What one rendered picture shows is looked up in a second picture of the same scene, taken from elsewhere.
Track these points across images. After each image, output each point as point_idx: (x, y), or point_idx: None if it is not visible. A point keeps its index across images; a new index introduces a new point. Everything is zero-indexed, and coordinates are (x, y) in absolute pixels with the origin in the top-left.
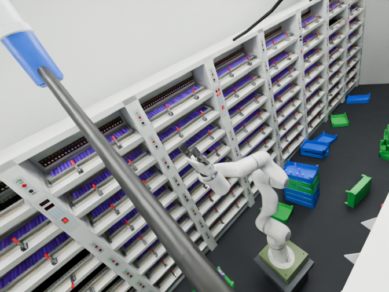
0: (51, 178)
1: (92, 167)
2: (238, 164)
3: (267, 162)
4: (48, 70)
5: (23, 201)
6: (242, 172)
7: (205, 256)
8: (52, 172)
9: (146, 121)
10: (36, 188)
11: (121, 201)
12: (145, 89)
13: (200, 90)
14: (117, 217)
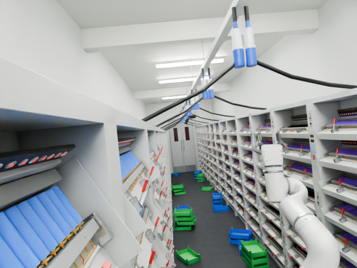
0: (328, 125)
1: (338, 133)
2: (289, 197)
3: (306, 244)
4: (231, 64)
5: None
6: (280, 204)
7: (163, 109)
8: (336, 122)
9: None
10: (313, 124)
11: (352, 187)
12: None
13: None
14: (336, 193)
